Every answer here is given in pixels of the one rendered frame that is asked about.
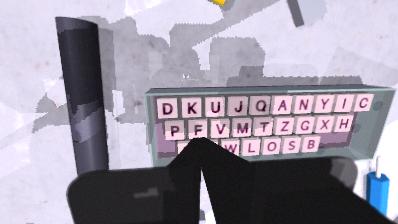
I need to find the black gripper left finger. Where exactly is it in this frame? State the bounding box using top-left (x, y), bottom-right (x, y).
top-left (66, 137), bottom-right (201, 224)

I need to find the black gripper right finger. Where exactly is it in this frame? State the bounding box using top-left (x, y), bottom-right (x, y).
top-left (199, 137), bottom-right (359, 224)

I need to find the blue stylus with grey tip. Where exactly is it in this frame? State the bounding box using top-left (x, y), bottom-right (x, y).
top-left (366, 156), bottom-right (390, 216)

